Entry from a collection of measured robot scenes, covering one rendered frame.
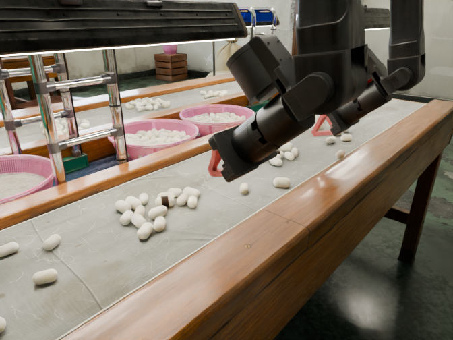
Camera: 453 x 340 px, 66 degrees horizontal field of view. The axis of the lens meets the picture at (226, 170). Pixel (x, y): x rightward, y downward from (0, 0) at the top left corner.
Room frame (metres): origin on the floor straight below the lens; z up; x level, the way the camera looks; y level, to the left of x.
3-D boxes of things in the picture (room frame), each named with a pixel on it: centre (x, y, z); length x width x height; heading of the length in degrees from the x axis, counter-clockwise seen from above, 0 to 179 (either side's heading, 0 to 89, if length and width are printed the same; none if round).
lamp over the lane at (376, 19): (1.35, -0.46, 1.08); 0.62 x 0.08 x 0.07; 139
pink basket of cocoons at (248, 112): (1.22, 0.03, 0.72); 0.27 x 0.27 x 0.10
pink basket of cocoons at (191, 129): (1.01, 0.22, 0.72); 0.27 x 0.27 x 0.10
